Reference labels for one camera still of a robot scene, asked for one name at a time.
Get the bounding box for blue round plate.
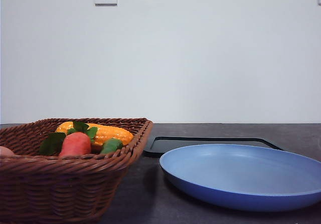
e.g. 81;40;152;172
159;144;321;212

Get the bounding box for brown wicker basket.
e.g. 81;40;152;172
0;118;153;224

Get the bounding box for green toy vegetable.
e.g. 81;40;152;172
101;138;123;154

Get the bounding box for yellow toy corn cob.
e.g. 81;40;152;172
55;122;133;145

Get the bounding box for orange toy carrot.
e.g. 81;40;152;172
40;122;98;156

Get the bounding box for black rectangular tray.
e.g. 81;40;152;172
143;137;284;158

